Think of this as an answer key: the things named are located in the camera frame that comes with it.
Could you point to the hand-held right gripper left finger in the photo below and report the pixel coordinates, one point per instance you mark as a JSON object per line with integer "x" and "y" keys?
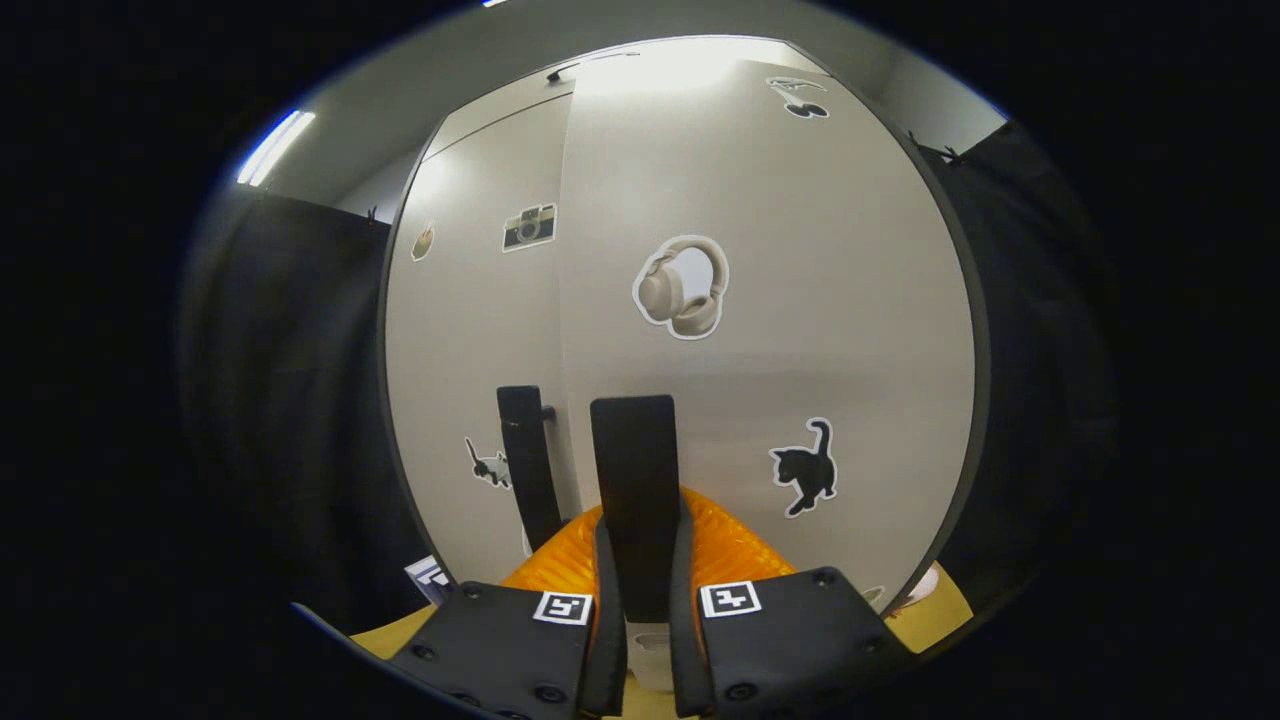
{"x": 605, "y": 650}

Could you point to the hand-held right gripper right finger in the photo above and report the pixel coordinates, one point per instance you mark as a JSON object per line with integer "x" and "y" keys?
{"x": 683, "y": 650}

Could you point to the white double-door shoe cabinet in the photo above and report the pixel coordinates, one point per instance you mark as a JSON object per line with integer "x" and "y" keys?
{"x": 520, "y": 100}

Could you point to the white blue label tags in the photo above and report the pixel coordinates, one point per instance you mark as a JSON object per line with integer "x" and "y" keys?
{"x": 428, "y": 580}

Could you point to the narrow ceiling light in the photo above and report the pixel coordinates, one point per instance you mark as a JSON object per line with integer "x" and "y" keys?
{"x": 275, "y": 148}

